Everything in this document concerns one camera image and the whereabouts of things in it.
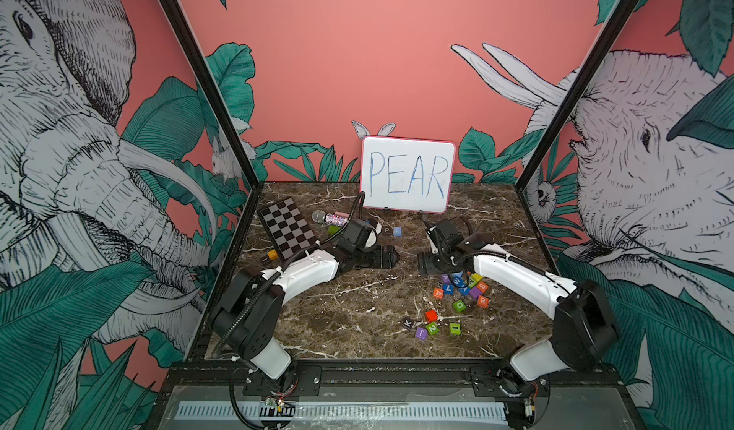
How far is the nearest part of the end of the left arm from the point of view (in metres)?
0.69

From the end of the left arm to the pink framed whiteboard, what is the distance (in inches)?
13.3

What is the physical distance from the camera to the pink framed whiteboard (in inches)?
41.5
